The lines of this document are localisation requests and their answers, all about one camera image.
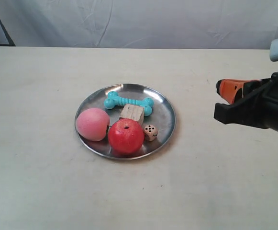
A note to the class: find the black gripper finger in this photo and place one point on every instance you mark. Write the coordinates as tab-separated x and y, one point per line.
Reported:
234	112

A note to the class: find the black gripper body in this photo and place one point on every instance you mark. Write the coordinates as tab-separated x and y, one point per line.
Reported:
270	102

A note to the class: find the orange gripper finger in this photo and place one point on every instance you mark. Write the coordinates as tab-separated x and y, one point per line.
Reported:
232	90

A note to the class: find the round silver metal plate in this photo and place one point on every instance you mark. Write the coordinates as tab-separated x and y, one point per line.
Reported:
163	117

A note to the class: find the small wooden die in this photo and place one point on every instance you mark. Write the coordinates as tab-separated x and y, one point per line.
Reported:
150	132

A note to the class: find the wooden cube block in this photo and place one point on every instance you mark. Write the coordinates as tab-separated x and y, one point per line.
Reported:
133	112

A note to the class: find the red apple fruit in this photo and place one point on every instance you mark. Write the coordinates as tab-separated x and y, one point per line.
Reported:
125	137

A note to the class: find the teal rubber bone toy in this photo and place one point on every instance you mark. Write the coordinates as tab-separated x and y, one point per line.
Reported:
113	100

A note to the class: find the pink peach fruit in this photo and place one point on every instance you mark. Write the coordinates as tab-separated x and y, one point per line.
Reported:
92	124

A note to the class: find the white backdrop curtain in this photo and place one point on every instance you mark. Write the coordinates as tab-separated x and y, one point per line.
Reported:
171	24

